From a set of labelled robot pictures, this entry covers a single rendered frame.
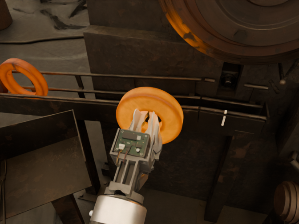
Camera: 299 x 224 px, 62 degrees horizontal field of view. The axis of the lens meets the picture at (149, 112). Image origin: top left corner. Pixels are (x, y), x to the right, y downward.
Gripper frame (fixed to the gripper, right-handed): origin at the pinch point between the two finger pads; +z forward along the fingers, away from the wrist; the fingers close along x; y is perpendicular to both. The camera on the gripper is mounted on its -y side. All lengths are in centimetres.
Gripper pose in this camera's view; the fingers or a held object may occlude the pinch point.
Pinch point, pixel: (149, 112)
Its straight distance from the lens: 55.8
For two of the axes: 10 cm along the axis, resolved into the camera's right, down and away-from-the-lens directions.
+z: 2.3, -8.4, 4.9
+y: -0.6, -5.2, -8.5
